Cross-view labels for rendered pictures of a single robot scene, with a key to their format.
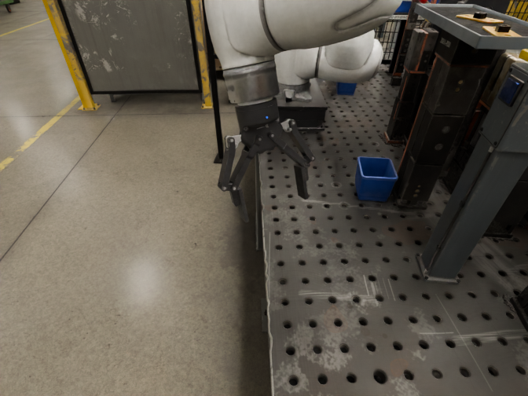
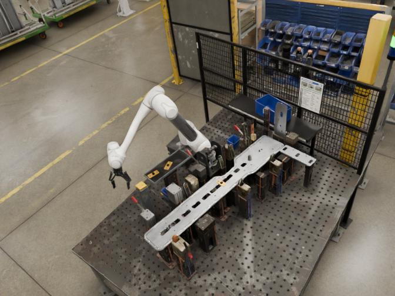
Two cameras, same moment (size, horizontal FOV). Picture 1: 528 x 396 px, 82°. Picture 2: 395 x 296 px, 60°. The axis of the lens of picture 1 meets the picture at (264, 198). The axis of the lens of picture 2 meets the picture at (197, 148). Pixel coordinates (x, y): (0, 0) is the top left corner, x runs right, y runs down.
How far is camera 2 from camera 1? 2.60 m
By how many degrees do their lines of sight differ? 34
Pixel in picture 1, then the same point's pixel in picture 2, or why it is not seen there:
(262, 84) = not seen: hidden behind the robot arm
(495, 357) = (137, 241)
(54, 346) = (99, 198)
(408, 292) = (140, 222)
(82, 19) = (180, 40)
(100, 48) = (186, 55)
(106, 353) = (109, 209)
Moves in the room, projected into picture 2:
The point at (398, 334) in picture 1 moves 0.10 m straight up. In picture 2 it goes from (128, 227) to (125, 219)
